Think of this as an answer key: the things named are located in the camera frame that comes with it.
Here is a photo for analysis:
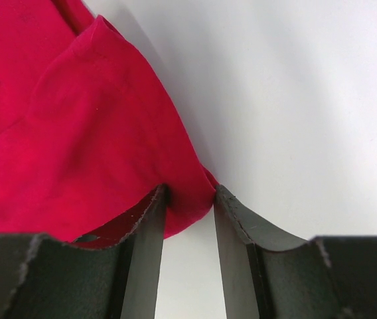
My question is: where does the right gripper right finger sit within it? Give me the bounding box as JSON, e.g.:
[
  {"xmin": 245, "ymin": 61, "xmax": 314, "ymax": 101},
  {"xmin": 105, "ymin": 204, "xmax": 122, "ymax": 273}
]
[{"xmin": 214, "ymin": 185, "xmax": 377, "ymax": 318}]

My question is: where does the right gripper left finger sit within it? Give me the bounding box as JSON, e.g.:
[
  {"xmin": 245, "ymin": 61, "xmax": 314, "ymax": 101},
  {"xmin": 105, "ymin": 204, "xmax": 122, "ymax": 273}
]
[{"xmin": 0, "ymin": 185, "xmax": 168, "ymax": 318}]

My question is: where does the red t shirt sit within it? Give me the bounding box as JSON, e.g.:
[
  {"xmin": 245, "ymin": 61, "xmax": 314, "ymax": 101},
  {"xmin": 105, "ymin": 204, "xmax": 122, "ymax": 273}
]
[{"xmin": 0, "ymin": 1, "xmax": 216, "ymax": 241}]

